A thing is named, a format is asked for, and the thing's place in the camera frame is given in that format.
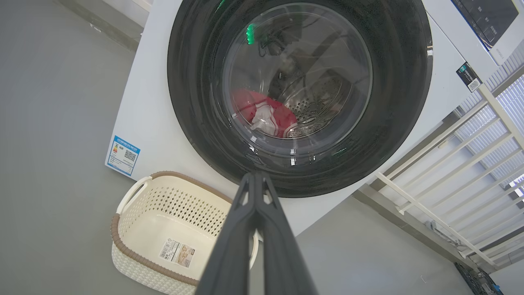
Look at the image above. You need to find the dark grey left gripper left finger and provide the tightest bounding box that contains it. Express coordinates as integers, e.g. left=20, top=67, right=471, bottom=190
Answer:
left=194, top=172, right=259, bottom=295

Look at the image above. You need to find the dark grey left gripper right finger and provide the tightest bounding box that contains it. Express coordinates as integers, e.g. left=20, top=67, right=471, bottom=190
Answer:
left=250, top=172, right=320, bottom=295

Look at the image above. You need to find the red and white garment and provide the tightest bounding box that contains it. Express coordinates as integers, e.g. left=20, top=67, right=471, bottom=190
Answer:
left=231, top=88, right=298, bottom=138

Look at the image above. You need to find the washing machine door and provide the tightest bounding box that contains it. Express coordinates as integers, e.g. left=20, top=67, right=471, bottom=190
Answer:
left=167, top=0, right=434, bottom=198

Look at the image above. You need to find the paper product label in basket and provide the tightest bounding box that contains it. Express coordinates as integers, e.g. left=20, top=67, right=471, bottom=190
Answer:
left=159, top=239, right=196, bottom=268

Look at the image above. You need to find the cream plastic laundry basket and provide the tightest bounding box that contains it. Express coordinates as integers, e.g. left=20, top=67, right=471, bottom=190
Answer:
left=111, top=171, right=259, bottom=295

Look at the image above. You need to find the white front-load washing machine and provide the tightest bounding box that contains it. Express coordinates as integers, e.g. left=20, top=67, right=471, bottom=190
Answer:
left=104, top=0, right=524, bottom=236

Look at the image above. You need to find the blue energy label sticker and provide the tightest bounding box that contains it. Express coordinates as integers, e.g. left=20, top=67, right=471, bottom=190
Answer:
left=106, top=136, right=141, bottom=177

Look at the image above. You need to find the white metal rack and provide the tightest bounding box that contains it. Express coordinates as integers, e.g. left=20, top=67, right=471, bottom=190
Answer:
left=375, top=84, right=524, bottom=269

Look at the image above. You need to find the steel perforated washer drum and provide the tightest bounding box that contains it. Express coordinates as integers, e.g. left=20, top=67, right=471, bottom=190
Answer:
left=229, top=4, right=371, bottom=140

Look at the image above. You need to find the black grid object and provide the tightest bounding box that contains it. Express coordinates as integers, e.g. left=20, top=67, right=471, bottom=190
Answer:
left=454, top=262, right=504, bottom=295

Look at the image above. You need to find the black QR code sticker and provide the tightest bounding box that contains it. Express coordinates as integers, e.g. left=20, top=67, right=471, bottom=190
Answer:
left=456, top=62, right=483, bottom=93

